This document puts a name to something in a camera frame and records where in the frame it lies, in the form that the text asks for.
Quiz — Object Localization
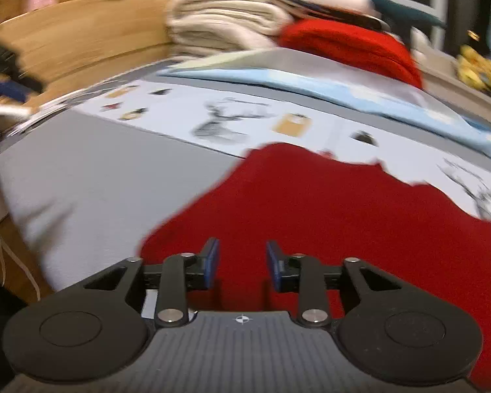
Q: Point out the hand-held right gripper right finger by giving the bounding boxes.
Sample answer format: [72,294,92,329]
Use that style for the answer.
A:
[266,241,394,329]

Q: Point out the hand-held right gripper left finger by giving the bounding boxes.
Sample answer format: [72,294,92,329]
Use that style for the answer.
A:
[82,237,222,330]

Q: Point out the red knit garment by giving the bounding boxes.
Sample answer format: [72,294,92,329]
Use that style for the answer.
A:
[139,142,491,393]

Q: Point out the printed grey white bed sheet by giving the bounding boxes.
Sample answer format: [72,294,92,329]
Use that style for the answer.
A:
[0,59,491,295]

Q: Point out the light blue quilt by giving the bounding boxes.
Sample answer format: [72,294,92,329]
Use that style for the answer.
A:
[157,47,491,165]

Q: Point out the red cushion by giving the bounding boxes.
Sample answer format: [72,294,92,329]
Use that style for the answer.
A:
[278,18,425,89]

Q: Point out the beige folded blanket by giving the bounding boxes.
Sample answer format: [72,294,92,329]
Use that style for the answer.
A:
[166,0,292,57]

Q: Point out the wooden headboard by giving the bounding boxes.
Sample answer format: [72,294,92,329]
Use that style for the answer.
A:
[0,0,198,105]

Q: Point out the white bedside ledge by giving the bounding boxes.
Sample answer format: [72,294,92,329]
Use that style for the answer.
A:
[411,28,491,132]

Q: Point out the dark clothing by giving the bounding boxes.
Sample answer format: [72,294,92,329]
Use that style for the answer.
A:
[0,37,45,104]

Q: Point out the yellow plush toys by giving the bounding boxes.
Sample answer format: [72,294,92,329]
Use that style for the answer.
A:
[457,43,491,91]

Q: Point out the white cable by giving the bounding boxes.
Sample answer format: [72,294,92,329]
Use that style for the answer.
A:
[0,225,42,300]

